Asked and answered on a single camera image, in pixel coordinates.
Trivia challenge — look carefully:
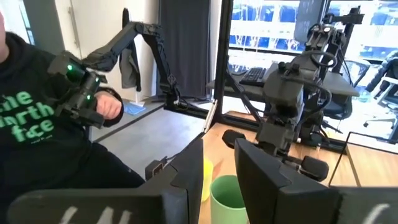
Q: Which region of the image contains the white frame office chair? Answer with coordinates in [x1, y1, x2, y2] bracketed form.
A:
[363, 51, 398, 144]

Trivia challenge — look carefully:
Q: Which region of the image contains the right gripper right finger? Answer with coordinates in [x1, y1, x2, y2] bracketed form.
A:
[235, 139, 398, 224]

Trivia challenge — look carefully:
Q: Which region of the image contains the grey door handle bar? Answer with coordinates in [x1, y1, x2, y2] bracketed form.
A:
[67, 5, 82, 60]

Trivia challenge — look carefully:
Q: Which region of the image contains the person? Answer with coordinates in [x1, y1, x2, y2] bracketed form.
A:
[0, 12, 147, 218]

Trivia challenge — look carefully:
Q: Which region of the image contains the grey hanging jacket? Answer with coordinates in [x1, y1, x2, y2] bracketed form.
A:
[119, 8, 143, 93]

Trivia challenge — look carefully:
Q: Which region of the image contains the wooden shelf with black frame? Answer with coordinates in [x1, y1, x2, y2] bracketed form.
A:
[328, 131, 398, 187]

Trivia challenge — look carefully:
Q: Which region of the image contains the green plastic cup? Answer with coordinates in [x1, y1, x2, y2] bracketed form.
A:
[210, 174, 249, 224]

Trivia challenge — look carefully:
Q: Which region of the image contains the black keyboard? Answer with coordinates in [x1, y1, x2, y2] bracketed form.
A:
[238, 67, 268, 87]

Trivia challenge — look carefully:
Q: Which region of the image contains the white bracket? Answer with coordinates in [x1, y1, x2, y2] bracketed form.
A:
[203, 98, 218, 134]

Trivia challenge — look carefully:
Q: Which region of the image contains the yellow mug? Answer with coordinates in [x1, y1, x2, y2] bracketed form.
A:
[201, 157, 215, 203]

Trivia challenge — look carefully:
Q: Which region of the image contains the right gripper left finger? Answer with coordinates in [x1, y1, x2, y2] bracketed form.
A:
[6, 139, 205, 224]

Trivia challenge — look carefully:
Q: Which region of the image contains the black metal rig frame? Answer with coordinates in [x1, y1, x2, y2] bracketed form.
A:
[163, 0, 398, 155]

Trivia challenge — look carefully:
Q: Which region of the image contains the blue cloth on floor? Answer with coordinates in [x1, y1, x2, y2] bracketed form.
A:
[123, 101, 146, 116]

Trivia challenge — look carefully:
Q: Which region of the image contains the person's hand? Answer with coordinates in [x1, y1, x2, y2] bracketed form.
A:
[95, 92, 123, 121]

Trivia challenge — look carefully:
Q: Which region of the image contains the black mesh office chair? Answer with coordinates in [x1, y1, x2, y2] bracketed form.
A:
[323, 57, 373, 121]

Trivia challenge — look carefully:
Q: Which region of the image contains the dark curtain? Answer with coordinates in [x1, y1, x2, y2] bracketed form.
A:
[159, 0, 211, 98]

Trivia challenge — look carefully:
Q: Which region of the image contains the grey desk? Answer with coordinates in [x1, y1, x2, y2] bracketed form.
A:
[206, 62, 361, 98]

